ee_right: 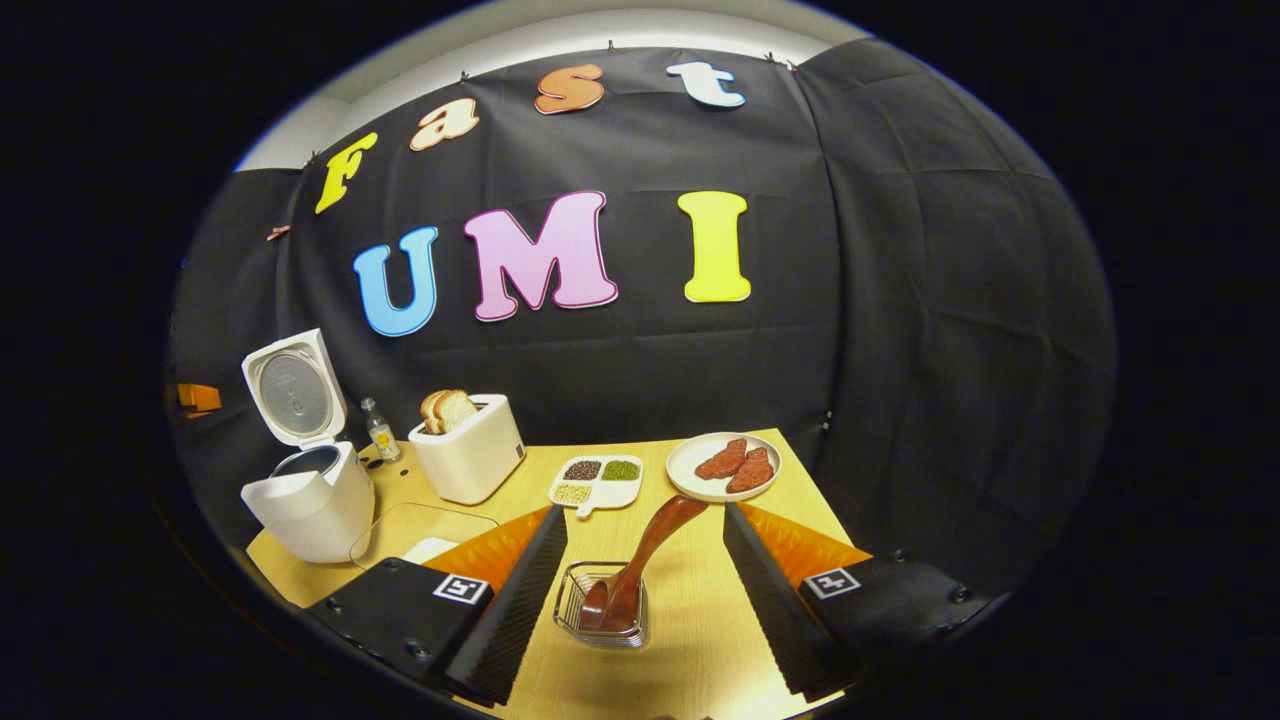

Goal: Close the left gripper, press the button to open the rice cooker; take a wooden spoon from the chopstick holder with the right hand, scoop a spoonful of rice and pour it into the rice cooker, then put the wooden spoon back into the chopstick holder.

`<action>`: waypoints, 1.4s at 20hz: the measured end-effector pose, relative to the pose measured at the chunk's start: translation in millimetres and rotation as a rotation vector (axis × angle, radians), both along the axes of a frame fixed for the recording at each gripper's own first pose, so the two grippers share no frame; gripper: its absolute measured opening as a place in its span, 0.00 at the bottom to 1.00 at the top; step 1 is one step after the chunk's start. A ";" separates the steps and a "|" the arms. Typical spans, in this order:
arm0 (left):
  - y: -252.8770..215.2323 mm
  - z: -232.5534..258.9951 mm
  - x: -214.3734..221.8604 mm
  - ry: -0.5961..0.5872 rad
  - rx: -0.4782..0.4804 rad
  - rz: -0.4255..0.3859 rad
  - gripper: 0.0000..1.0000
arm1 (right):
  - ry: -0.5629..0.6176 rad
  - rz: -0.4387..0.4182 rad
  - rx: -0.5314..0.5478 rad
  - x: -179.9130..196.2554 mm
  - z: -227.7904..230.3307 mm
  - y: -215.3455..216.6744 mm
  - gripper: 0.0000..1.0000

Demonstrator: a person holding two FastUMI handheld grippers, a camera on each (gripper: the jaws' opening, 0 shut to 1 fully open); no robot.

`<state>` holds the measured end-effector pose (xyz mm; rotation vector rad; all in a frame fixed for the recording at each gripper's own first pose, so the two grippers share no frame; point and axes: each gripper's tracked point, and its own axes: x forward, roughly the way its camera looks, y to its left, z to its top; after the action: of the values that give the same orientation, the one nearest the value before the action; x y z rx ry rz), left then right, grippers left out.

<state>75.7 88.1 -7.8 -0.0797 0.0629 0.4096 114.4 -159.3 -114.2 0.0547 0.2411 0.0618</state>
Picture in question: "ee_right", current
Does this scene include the brown wooden spoon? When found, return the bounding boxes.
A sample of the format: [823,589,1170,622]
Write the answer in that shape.
[580,494,709,633]

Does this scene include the black backdrop cloth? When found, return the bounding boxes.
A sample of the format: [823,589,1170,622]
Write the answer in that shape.
[165,38,1118,601]

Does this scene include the red meat piece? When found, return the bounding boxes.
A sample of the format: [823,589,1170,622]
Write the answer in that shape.
[695,438,748,481]
[727,447,776,494]

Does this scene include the round white plate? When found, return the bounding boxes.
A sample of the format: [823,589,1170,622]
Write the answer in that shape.
[666,432,782,503]

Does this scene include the metal wire chopstick holder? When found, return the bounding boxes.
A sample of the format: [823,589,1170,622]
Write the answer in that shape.
[553,560,651,649]

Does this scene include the white toaster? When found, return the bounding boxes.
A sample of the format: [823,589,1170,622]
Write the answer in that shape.
[408,393,526,506]

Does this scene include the white divided dish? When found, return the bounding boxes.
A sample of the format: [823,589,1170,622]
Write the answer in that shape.
[548,454,644,519]

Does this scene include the clear plastic container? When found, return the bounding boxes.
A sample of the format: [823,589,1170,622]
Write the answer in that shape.
[349,502,501,571]

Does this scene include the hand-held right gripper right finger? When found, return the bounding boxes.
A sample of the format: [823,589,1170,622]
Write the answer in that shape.
[722,502,1001,701]

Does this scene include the white rice cooker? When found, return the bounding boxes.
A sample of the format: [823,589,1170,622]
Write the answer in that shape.
[240,328,377,564]

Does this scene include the small glass bottle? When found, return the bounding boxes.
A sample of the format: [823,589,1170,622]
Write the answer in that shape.
[361,397,402,463]

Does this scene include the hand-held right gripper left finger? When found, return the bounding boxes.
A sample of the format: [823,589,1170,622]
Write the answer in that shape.
[305,505,569,707]

